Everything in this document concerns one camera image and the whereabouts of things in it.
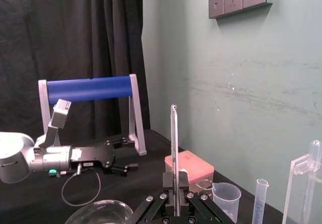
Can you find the clear plastic measuring beaker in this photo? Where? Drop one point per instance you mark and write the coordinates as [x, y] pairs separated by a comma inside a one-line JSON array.
[[226, 201]]

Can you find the black table cloth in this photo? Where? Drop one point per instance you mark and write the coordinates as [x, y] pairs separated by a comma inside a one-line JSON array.
[[141, 173]]

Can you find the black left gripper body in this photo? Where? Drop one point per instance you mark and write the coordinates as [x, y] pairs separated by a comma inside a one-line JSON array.
[[93, 154]]

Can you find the grey stand with blue roller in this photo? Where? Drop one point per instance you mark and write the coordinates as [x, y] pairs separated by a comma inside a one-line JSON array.
[[88, 88]]

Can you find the small glass beaker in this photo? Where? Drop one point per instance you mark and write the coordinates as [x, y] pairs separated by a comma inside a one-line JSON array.
[[205, 187]]

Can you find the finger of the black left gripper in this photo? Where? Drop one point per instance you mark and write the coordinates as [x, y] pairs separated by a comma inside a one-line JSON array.
[[123, 169], [123, 143]]

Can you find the pink box with clear lid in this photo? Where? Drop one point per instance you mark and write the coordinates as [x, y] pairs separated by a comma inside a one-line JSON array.
[[196, 166]]

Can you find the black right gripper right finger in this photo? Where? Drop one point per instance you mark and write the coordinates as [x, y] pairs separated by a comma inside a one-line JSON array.
[[183, 183]]

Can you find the clear acrylic test tube rack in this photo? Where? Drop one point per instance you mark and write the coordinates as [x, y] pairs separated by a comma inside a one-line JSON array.
[[299, 166]]

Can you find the clear plastic graduated cylinder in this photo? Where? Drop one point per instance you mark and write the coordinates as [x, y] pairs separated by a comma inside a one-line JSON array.
[[261, 204]]

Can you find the grey wall data socket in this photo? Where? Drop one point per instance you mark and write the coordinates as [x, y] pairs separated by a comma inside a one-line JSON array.
[[216, 5]]

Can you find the black curtain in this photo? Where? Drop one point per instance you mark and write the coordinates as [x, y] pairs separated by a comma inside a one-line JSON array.
[[75, 32]]

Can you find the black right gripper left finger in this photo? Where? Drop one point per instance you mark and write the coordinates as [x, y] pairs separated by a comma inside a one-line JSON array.
[[168, 183]]

